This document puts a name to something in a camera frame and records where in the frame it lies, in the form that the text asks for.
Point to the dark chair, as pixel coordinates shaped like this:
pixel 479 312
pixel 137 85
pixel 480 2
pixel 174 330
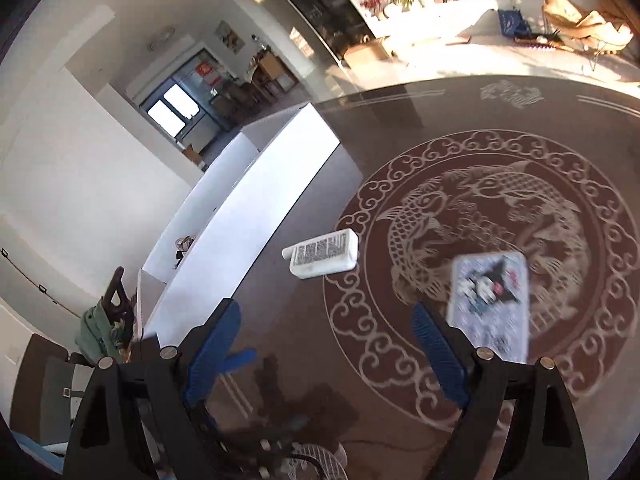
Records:
pixel 45 390

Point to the green bag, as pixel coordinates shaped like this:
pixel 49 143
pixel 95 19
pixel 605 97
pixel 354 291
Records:
pixel 100 325

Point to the white television cabinet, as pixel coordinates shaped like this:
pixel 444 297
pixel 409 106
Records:
pixel 450 20

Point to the framed wall picture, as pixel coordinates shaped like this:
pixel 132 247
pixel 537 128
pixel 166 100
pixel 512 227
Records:
pixel 230 36

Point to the red flower plant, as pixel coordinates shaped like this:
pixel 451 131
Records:
pixel 372 2

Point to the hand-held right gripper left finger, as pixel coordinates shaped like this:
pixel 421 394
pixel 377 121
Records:
pixel 215 350

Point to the clear printed plastic box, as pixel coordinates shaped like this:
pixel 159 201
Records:
pixel 487 300

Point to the round ceiling lamp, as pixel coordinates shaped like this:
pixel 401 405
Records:
pixel 161 40

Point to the red door poster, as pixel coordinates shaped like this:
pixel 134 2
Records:
pixel 207 74

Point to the brown cardboard box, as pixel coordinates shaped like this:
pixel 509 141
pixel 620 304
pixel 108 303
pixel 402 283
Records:
pixel 367 52

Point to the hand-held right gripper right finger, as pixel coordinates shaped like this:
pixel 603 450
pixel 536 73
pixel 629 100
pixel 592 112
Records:
pixel 440 355

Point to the orange lounge chair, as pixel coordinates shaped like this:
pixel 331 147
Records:
pixel 585 30

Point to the dark glass display cabinet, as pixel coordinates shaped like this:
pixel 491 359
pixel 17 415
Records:
pixel 320 5

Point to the blue bag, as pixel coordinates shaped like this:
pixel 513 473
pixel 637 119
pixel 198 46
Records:
pixel 512 22

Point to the white bottle with label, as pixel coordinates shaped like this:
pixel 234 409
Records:
pixel 325 255

